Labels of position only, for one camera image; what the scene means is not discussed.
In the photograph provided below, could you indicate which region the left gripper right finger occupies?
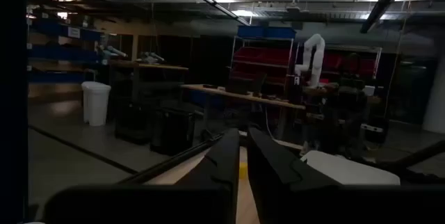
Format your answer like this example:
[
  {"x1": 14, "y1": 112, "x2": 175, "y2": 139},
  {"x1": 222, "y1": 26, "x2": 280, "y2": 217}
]
[{"x1": 247, "y1": 127, "x2": 342, "y2": 224}]

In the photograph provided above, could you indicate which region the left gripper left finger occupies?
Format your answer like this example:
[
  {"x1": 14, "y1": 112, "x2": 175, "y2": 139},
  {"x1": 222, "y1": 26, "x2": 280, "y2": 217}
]
[{"x1": 175, "y1": 128, "x2": 241, "y2": 224}]

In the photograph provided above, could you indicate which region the black trash bin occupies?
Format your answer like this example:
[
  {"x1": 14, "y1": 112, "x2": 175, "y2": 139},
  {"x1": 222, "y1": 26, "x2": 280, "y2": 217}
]
[{"x1": 150, "y1": 107, "x2": 196, "y2": 157}]

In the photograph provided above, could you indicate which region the white plastic bin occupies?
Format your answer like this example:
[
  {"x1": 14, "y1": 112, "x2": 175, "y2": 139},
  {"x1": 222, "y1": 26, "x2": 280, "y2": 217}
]
[{"x1": 300, "y1": 150, "x2": 401, "y2": 186}]

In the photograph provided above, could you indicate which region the long wooden workbench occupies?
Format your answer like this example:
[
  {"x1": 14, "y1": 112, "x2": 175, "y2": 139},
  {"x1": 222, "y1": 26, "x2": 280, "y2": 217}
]
[{"x1": 179, "y1": 83, "x2": 307, "y2": 138}]

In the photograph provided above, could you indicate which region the red bin shelf rack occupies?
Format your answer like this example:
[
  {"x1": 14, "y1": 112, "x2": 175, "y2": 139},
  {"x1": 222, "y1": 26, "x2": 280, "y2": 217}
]
[
  {"x1": 321, "y1": 45, "x2": 383, "y2": 82},
  {"x1": 229, "y1": 25, "x2": 298, "y2": 89}
]

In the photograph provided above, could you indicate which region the wooden top table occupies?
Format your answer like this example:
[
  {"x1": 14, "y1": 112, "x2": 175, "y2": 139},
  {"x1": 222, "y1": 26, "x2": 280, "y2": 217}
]
[{"x1": 108, "y1": 59, "x2": 190, "y2": 103}]

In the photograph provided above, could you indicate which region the blue storage bin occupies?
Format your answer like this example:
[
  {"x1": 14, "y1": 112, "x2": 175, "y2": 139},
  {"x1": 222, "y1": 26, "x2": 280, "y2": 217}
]
[{"x1": 236, "y1": 25, "x2": 298, "y2": 40}]

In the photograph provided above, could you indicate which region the white trash bin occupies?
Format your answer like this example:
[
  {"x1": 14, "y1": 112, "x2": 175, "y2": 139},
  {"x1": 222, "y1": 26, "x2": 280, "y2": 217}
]
[{"x1": 81, "y1": 81, "x2": 112, "y2": 127}]

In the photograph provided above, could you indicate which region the blue shelving unit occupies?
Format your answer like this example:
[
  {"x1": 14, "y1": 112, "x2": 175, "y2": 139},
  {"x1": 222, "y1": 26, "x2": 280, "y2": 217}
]
[{"x1": 26, "y1": 17, "x2": 105, "y2": 86}]

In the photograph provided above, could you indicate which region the black overhead beam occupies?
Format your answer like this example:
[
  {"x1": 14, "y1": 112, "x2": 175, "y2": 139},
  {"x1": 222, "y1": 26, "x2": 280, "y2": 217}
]
[{"x1": 359, "y1": 0, "x2": 413, "y2": 34}]

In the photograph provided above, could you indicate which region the black rig upright post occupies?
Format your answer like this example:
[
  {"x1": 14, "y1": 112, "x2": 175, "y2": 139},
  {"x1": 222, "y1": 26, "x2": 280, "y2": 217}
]
[{"x1": 0, "y1": 0, "x2": 29, "y2": 224}]

